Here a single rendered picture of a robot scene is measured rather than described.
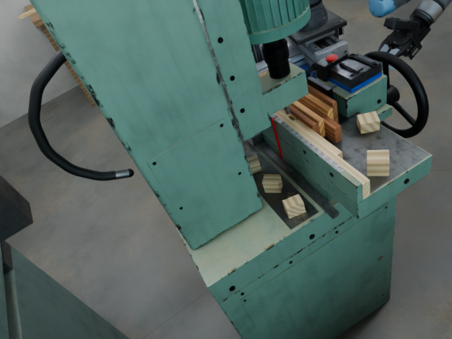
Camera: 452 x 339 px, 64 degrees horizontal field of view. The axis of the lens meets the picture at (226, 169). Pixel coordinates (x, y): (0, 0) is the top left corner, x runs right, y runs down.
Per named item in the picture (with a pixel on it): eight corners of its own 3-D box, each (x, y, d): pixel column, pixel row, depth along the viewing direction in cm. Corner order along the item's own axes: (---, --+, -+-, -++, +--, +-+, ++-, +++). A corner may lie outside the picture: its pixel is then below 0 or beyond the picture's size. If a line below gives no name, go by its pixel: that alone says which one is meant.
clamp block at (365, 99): (388, 103, 99) (389, 75, 93) (348, 127, 97) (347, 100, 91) (350, 84, 110) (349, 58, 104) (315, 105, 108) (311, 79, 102)
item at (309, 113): (325, 136, 93) (323, 118, 89) (321, 138, 93) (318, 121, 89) (276, 99, 110) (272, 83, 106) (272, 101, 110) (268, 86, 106)
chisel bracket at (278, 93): (310, 99, 92) (305, 70, 86) (264, 125, 90) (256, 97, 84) (293, 88, 97) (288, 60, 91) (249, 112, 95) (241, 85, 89)
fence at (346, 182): (362, 200, 76) (362, 183, 73) (356, 204, 76) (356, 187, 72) (233, 92, 120) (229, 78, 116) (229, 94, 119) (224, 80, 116)
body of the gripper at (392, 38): (410, 62, 118) (436, 30, 115) (401, 47, 112) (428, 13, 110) (392, 55, 123) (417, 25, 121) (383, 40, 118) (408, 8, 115)
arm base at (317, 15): (287, 23, 161) (283, 1, 155) (318, 10, 161) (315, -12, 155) (301, 35, 150) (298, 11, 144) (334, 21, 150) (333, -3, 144)
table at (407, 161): (462, 153, 85) (467, 134, 81) (359, 221, 80) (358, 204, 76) (307, 67, 128) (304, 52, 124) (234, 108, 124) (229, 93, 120)
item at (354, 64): (381, 75, 94) (382, 56, 90) (348, 95, 92) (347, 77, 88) (347, 60, 103) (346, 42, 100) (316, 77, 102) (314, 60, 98)
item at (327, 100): (338, 125, 94) (336, 101, 89) (334, 128, 94) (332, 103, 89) (294, 95, 109) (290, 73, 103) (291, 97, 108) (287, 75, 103)
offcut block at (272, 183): (265, 192, 99) (261, 182, 96) (267, 183, 101) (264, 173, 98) (280, 193, 97) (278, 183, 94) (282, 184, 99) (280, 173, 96)
